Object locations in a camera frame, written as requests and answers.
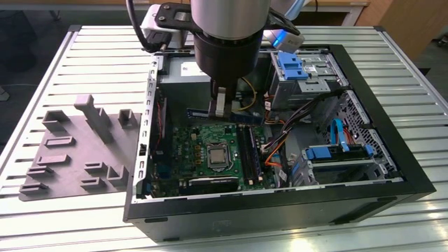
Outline wooden cabinet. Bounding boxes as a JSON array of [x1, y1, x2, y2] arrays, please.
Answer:
[[355, 0, 448, 61]]

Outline metal drive cage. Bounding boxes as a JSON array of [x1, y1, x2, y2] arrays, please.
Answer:
[[269, 50, 351, 111]]

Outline orange wire bundle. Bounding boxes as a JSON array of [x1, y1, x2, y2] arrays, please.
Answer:
[[265, 145, 293, 168]]

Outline white desk frame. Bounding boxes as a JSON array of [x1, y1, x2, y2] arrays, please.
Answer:
[[46, 0, 373, 27]]

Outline hard disk in blue carrier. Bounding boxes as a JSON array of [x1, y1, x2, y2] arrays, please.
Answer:
[[303, 145, 374, 162]]

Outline silver CPU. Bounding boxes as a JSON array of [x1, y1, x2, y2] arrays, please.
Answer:
[[209, 150, 229, 164]]

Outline blue RAM stick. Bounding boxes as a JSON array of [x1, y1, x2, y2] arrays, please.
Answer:
[[187, 107, 265, 125], [247, 125, 265, 182]]

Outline yellow power wire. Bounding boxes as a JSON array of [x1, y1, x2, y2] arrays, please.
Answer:
[[238, 78, 259, 113]]

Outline blue drive latch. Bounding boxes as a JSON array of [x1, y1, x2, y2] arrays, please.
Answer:
[[275, 51, 311, 81]]

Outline blue flat data wire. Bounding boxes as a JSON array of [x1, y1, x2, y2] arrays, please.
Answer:
[[330, 118, 353, 153]]

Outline black cable bundle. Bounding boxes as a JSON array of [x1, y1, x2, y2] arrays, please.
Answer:
[[262, 88, 347, 154]]

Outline green motherboard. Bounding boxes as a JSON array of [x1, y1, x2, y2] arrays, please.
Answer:
[[151, 123, 282, 197]]

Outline black camera cable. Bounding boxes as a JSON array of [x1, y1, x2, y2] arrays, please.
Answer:
[[125, 0, 171, 53]]

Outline black graphics card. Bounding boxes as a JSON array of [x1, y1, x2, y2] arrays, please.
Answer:
[[178, 176, 242, 196]]

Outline black CPU socket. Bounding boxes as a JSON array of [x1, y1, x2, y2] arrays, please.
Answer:
[[205, 142, 235, 171]]

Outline grey power supply unit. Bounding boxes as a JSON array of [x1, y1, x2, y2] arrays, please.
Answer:
[[158, 55, 231, 125]]

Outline black case fan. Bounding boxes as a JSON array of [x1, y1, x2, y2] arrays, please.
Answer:
[[151, 86, 175, 160]]

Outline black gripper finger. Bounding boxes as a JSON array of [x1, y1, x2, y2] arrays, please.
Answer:
[[209, 80, 235, 119]]

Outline red twisted fan wire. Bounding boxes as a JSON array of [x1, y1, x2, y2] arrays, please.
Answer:
[[157, 99, 167, 157]]

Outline black PC case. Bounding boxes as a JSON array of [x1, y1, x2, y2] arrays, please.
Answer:
[[122, 44, 438, 243]]

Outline metal disk bay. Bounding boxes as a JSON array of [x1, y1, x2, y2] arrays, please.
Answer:
[[293, 143, 398, 186]]

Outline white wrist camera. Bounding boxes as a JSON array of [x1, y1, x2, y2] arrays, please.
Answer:
[[141, 3, 193, 36], [263, 28, 306, 53]]

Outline grey parts rack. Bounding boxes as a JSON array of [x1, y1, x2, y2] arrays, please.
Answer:
[[18, 94, 145, 202]]

